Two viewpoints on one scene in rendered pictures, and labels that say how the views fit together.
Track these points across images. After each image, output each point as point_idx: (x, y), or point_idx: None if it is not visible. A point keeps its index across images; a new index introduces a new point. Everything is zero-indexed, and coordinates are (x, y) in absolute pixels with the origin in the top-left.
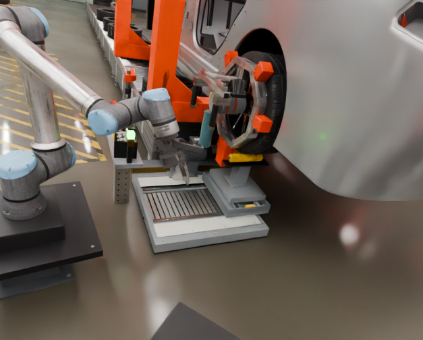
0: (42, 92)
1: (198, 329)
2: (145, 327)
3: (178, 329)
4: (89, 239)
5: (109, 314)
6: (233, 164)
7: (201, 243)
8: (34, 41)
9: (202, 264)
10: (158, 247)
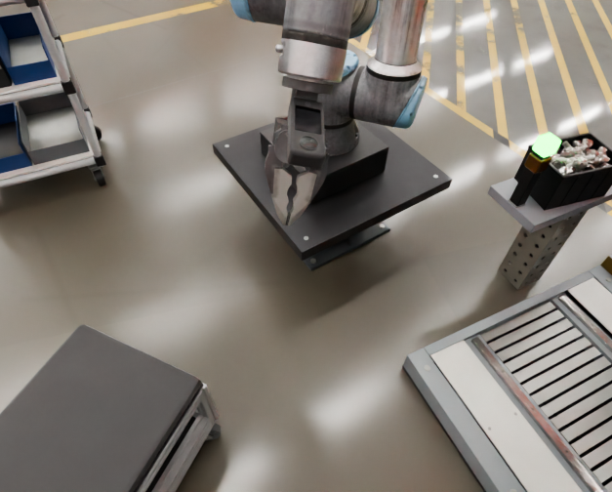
0: None
1: (140, 419)
2: (249, 385)
3: (142, 384)
4: (319, 229)
5: (264, 330)
6: None
7: (469, 462)
8: None
9: (416, 475)
10: (408, 364)
